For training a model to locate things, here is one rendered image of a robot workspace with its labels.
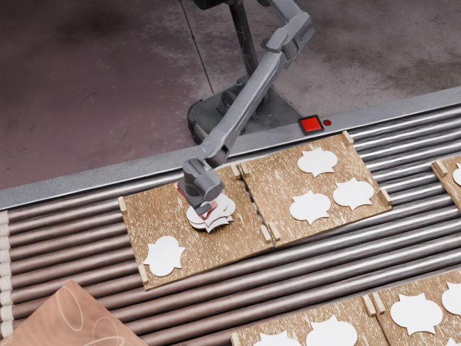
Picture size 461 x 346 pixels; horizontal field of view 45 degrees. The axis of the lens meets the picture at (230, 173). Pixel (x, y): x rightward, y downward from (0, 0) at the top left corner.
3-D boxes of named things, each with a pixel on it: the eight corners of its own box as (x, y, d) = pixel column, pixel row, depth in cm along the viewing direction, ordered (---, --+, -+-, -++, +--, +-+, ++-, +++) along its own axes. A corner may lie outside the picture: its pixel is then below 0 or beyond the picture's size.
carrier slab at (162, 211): (118, 202, 186) (117, 199, 185) (233, 167, 194) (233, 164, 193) (145, 292, 166) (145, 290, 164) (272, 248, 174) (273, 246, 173)
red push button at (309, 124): (300, 122, 207) (300, 119, 206) (315, 119, 208) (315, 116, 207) (305, 134, 204) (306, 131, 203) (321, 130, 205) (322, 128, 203)
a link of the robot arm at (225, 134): (285, 47, 168) (275, 25, 159) (301, 53, 165) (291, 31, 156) (206, 165, 162) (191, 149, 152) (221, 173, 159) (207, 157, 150)
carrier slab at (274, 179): (237, 166, 194) (237, 163, 193) (344, 135, 202) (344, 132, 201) (276, 248, 174) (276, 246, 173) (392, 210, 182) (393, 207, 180)
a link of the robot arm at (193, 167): (195, 152, 156) (178, 161, 154) (209, 167, 152) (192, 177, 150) (197, 168, 161) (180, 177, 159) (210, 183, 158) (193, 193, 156)
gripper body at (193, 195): (195, 209, 160) (193, 193, 154) (176, 186, 165) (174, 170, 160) (214, 198, 162) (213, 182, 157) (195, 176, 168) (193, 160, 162)
